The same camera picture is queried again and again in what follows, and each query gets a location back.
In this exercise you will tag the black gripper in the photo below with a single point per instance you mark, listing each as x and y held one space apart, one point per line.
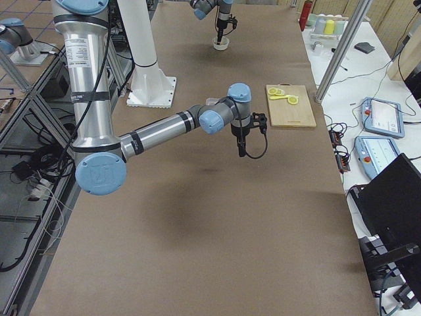
237 132
221 24

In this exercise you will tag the white plastic bowl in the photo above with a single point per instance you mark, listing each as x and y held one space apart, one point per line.
222 44

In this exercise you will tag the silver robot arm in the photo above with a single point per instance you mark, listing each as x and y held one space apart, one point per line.
101 155
14 34

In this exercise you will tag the clear plastic egg box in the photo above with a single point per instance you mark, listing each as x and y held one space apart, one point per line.
211 101

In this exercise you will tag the wooden cutting board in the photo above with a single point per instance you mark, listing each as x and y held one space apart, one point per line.
285 115

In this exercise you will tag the yellow plastic knife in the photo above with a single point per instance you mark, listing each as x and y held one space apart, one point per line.
274 97

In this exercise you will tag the lemon slice by knife tip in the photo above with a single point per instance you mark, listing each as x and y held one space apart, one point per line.
292 99

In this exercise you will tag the red thermos bottle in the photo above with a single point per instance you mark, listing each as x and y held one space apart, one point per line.
305 11

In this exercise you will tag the orange black usb hub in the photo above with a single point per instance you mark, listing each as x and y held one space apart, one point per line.
341 153

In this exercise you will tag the grey cup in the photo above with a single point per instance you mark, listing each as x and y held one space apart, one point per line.
319 26

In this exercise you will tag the yellow cup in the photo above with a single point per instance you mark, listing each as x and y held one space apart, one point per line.
329 27

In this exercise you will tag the blue teach pendant near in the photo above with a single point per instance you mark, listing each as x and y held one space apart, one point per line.
375 153

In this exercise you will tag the blue teach pendant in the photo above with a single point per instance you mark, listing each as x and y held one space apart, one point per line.
382 117
375 153

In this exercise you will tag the blue teach pendant far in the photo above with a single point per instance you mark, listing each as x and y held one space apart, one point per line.
382 117

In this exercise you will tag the black monitor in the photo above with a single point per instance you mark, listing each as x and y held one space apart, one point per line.
390 208

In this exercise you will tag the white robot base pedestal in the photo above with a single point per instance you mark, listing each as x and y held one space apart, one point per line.
150 87

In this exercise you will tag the aluminium frame post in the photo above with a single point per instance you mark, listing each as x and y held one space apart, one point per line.
350 31

